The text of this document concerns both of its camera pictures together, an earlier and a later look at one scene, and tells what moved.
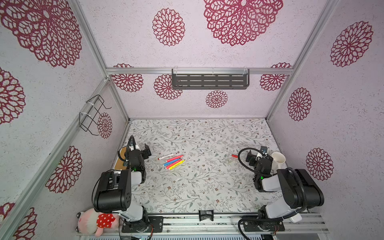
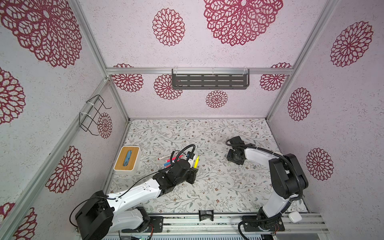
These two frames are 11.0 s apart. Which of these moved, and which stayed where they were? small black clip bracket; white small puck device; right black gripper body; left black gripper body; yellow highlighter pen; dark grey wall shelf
Moved: right black gripper body; yellow highlighter pen; left black gripper body
Stayed: dark grey wall shelf; white small puck device; small black clip bracket
